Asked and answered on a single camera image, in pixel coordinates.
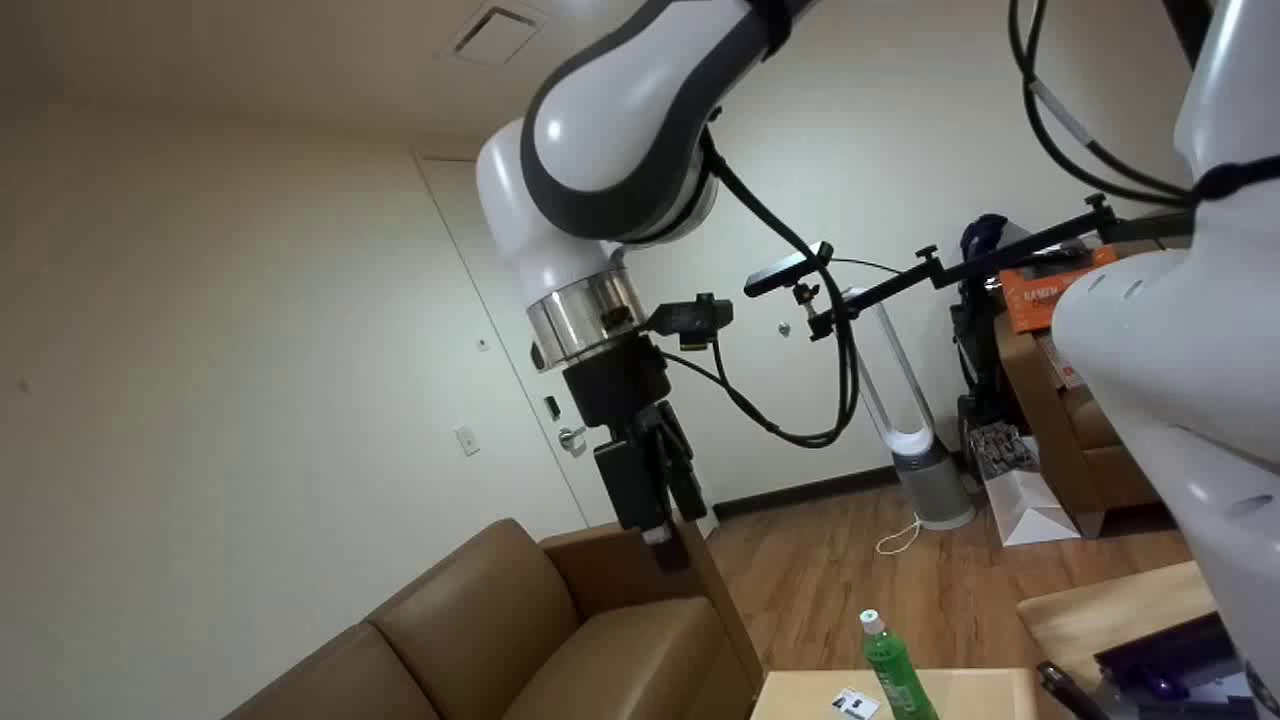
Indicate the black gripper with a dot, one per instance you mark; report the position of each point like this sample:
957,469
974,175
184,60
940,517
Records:
641,442

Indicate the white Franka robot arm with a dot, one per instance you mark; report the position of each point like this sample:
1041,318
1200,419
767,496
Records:
601,121

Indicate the white paper bag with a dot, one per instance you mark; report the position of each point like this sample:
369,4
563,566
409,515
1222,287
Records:
1027,505

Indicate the black upright bag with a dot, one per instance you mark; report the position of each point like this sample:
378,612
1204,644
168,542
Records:
987,346

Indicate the brown leather sofa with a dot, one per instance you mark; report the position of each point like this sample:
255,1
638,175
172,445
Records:
532,643

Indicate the small white card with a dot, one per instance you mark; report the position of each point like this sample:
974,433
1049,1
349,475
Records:
853,707

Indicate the green plastic bottle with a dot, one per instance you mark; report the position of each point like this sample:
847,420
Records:
893,673

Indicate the white tower fan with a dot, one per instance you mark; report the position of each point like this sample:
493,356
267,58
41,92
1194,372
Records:
923,465

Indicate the wooden cabinet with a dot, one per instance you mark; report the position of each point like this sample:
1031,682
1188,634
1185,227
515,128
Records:
1075,442

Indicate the low wooden board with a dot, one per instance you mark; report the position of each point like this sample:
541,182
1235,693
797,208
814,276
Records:
1107,612

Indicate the orange box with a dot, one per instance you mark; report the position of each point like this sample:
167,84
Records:
1047,293

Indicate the purple black device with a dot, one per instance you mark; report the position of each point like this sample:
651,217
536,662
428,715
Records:
1173,665

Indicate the ceiling vent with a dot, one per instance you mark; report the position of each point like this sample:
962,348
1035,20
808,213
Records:
497,35

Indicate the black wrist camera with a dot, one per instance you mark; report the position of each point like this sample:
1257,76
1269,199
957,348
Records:
685,322

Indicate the white wall light switch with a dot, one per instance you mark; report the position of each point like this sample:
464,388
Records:
464,442

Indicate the black stereo camera bar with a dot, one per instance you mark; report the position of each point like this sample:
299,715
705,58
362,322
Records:
787,271

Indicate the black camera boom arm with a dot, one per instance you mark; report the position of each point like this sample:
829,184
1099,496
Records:
934,274

